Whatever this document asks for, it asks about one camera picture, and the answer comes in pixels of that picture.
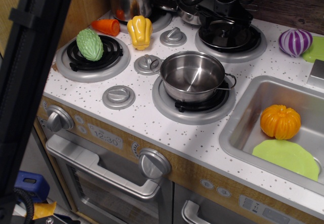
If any silver oven door handle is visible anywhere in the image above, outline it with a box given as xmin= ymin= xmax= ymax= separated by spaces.
xmin=46 ymin=135 xmax=160 ymax=202

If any oven clock display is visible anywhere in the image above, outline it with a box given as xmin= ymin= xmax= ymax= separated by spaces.
xmin=88 ymin=124 xmax=124 ymax=150

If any steel pan at back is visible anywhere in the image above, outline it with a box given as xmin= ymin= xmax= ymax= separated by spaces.
xmin=174 ymin=0 xmax=213 ymax=26

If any black braided cable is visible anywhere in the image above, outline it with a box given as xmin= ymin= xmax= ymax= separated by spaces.
xmin=0 ymin=187 xmax=35 ymax=224

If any orange carrot toy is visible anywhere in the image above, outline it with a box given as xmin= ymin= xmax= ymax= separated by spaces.
xmin=91 ymin=19 xmax=120 ymax=36

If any burner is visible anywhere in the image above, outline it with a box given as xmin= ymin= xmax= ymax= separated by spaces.
xmin=56 ymin=35 xmax=130 ymax=83
xmin=195 ymin=25 xmax=267 ymax=63
xmin=152 ymin=77 xmax=235 ymax=125
xmin=106 ymin=8 xmax=172 ymax=33

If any oven dial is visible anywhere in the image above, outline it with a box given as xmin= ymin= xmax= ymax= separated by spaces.
xmin=47 ymin=105 xmax=74 ymax=133
xmin=138 ymin=147 xmax=172 ymax=180

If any green plate behind onion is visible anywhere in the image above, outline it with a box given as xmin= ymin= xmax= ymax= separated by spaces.
xmin=302 ymin=36 xmax=324 ymax=63

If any orange pumpkin toy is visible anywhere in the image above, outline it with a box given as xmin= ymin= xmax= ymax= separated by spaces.
xmin=260 ymin=104 xmax=301 ymax=140

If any green bitter gourd toy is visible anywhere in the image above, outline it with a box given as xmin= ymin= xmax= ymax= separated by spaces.
xmin=76 ymin=28 xmax=104 ymax=61

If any steel pot on front burner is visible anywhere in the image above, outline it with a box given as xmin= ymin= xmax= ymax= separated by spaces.
xmin=152 ymin=51 xmax=237 ymax=103

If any yellow bell pepper toy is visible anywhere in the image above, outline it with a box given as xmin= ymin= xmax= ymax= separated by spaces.
xmin=127 ymin=15 xmax=153 ymax=51

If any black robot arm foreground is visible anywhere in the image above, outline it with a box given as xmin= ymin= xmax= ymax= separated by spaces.
xmin=1 ymin=0 xmax=71 ymax=197

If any silver stove knob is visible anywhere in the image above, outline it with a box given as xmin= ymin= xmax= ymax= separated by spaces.
xmin=159 ymin=27 xmax=187 ymax=47
xmin=102 ymin=85 xmax=136 ymax=110
xmin=134 ymin=54 xmax=163 ymax=76

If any shiny steel pot lid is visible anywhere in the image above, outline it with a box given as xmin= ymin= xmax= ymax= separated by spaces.
xmin=198 ymin=21 xmax=253 ymax=49

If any left back burner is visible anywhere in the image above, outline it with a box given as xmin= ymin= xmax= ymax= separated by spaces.
xmin=106 ymin=8 xmax=172 ymax=33

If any right oven dial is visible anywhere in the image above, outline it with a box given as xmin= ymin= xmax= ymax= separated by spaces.
xmin=138 ymin=147 xmax=172 ymax=180

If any purple white onion toy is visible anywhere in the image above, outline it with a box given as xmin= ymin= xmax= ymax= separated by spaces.
xmin=278 ymin=29 xmax=313 ymax=58

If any silver stove knob back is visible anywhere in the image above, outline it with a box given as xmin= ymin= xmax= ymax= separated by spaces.
xmin=159 ymin=27 xmax=187 ymax=47

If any yellow tape piece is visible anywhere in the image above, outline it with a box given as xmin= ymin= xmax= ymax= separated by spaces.
xmin=33 ymin=202 xmax=57 ymax=220

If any left oven dial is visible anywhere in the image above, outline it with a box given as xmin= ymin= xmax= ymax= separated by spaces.
xmin=47 ymin=105 xmax=74 ymax=133

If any right back burner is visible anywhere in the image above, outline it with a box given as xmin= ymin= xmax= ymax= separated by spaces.
xmin=195 ymin=25 xmax=267 ymax=63

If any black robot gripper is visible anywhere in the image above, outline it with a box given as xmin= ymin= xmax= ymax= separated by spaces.
xmin=197 ymin=0 xmax=254 ymax=25

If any small steel lid at back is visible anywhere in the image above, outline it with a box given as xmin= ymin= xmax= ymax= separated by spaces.
xmin=155 ymin=0 xmax=178 ymax=12

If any silver stove knob middle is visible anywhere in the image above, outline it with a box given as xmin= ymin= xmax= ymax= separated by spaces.
xmin=134 ymin=54 xmax=163 ymax=76

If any right front burner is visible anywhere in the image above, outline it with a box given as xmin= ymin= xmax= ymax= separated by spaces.
xmin=152 ymin=77 xmax=235 ymax=125

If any silver faucet base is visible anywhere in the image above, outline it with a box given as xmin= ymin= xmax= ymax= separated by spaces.
xmin=307 ymin=59 xmax=324 ymax=89

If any left front burner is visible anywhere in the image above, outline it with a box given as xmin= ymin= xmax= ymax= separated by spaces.
xmin=56 ymin=35 xmax=130 ymax=83

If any silver sink basin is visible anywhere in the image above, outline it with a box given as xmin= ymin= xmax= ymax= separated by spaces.
xmin=219 ymin=76 xmax=323 ymax=195

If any blue clamp object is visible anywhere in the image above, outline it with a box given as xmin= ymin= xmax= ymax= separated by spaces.
xmin=14 ymin=170 xmax=50 ymax=203

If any silver stove knob front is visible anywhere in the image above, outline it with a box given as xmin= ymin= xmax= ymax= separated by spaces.
xmin=102 ymin=85 xmax=136 ymax=110

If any green plate in sink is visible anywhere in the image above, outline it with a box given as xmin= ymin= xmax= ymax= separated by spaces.
xmin=252 ymin=139 xmax=320 ymax=181

